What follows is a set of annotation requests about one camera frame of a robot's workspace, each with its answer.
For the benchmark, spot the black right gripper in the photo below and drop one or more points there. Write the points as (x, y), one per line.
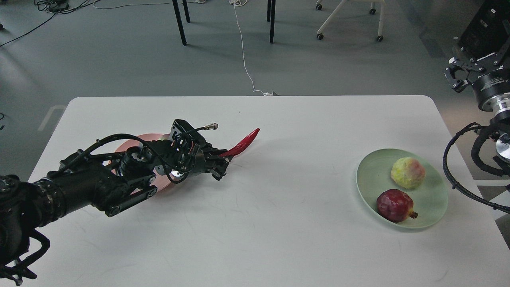
(491, 90)

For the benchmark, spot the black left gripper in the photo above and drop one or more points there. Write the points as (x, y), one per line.
(179, 154)

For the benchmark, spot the red chili pepper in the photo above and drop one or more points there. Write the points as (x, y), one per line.
(242, 145)

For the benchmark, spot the green yellow round fruit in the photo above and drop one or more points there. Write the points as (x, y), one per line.
(407, 172)

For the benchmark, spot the red pomegranate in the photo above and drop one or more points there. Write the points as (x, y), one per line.
(396, 206)

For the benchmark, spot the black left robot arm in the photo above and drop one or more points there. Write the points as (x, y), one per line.
(114, 174)

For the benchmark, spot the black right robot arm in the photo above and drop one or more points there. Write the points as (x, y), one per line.
(489, 152)

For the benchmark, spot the black equipment case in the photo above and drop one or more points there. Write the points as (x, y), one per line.
(487, 31)

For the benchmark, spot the pink plate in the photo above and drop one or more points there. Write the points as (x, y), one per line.
(135, 165)

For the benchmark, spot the green plate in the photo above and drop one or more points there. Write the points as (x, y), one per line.
(373, 178)

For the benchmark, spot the black table legs left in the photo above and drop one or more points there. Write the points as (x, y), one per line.
(176, 7)

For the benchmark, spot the black table legs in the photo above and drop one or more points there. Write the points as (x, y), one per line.
(271, 8)
(176, 7)

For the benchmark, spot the black table legs right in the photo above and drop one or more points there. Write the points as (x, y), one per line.
(271, 8)

